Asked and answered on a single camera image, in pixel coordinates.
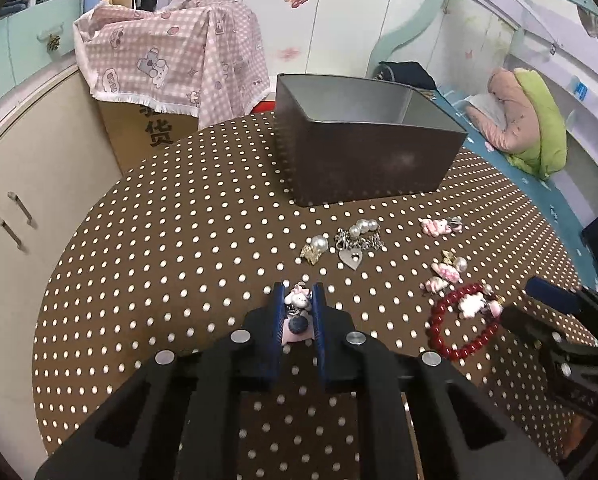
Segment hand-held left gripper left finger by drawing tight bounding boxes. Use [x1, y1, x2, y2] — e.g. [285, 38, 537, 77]
[34, 282, 286, 480]

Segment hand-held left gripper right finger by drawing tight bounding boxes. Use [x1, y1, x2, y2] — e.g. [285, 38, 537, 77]
[311, 282, 565, 480]

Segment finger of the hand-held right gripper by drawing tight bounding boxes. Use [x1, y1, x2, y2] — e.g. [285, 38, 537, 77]
[525, 276, 598, 346]
[500, 305, 598, 361]

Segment white bunny charm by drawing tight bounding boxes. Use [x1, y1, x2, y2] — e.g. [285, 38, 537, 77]
[281, 282, 314, 346]

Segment gold wing pearl charm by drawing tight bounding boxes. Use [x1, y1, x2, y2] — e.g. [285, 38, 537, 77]
[300, 235, 328, 265]

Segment red bead bracelet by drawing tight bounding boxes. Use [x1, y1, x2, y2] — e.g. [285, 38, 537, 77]
[427, 282, 504, 361]

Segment pink white candy clip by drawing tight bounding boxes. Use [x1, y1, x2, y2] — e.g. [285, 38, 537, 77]
[431, 261, 463, 283]

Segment pink bear hair clip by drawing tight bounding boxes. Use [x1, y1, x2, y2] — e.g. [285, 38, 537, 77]
[419, 216, 464, 237]

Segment dark metal tin box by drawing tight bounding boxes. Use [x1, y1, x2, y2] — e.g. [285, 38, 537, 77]
[275, 74, 469, 208]

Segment blue bed sheet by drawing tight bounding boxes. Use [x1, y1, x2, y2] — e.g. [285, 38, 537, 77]
[429, 85, 598, 291]

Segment brown polka dot tablecloth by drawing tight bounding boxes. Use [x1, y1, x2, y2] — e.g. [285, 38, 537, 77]
[31, 110, 587, 480]

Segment green blanket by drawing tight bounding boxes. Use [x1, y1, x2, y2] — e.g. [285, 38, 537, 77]
[506, 69, 569, 181]

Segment pink pillow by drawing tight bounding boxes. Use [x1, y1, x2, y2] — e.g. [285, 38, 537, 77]
[462, 69, 542, 153]

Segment cardboard box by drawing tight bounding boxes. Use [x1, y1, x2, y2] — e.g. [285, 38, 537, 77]
[96, 97, 200, 173]

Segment dark folded clothes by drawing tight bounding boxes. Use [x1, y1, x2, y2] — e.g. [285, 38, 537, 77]
[377, 61, 437, 92]

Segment beige cabinet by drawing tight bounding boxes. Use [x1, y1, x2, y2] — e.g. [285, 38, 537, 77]
[0, 62, 124, 391]

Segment grey hanging pouch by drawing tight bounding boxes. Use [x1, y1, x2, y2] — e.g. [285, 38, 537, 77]
[576, 7, 598, 36]

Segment pink checked cloth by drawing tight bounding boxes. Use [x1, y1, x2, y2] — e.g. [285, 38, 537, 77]
[73, 0, 271, 131]

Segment white wardrobe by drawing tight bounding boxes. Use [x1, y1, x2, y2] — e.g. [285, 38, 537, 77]
[176, 0, 442, 81]

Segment teal drawer unit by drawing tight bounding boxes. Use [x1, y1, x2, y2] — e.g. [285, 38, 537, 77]
[0, 0, 87, 121]

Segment metal cabinet handle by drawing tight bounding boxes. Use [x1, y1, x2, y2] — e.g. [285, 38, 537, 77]
[0, 216, 24, 250]
[7, 191, 33, 224]

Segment teal bunk bed frame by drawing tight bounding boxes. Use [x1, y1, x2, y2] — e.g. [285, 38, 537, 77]
[366, 0, 598, 241]

